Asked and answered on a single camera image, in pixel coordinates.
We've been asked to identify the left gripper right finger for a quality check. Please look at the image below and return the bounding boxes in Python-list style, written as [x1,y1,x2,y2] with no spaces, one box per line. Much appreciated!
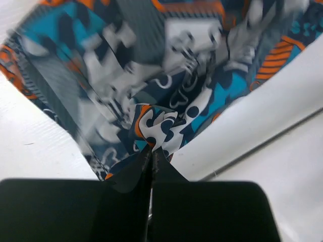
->
[151,149,197,241]

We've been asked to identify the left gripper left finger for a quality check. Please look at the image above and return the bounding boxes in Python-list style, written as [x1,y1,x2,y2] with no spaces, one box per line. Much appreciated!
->
[95,146,152,241]

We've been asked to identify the colourful patterned shorts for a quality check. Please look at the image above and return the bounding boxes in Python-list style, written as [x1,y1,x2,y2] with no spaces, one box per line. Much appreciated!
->
[1,1,322,180]

